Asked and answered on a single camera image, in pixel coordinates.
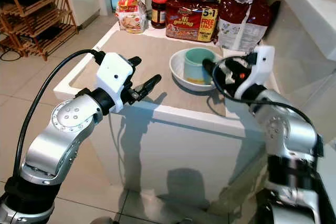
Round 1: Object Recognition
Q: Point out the teal cup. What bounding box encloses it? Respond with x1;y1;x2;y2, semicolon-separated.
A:
183;47;216;86

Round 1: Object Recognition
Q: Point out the beige placemat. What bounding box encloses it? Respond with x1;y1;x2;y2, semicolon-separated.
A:
71;28;264;118

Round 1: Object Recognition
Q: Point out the wooden slatted rack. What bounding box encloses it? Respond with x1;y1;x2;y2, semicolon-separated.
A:
0;0;80;60

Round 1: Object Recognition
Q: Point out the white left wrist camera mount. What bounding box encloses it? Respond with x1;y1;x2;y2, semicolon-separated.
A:
96;52;135;112

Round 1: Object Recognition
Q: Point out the large red white bag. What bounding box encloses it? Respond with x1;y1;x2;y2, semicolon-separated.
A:
216;0;274;53

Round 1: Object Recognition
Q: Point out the white ceramic bowl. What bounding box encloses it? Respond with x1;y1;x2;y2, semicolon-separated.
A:
169;48;224;93

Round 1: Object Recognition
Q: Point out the red instant noodle multipack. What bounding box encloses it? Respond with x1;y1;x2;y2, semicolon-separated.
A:
165;0;220;43

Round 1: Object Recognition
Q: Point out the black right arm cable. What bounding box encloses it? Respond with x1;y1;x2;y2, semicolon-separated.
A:
211;53;319;131

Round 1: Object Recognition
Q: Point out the white table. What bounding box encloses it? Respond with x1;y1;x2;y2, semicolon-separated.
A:
54;20;281;215

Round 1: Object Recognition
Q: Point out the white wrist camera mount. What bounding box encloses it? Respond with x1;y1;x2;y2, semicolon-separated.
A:
234;46;276;100
96;52;135;112

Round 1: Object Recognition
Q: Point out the white counter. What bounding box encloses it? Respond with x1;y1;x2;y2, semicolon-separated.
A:
265;0;336;63

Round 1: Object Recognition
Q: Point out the orange white cracker pack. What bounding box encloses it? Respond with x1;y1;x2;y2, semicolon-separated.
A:
116;0;147;35

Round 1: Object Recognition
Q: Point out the black floor cable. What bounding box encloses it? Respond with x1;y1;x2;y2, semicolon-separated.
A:
0;49;23;62

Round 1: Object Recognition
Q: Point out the dark jar red lid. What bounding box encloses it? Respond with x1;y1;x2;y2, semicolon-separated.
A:
150;0;169;29

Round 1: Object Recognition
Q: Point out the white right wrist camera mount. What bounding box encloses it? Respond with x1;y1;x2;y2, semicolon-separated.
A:
234;46;276;100

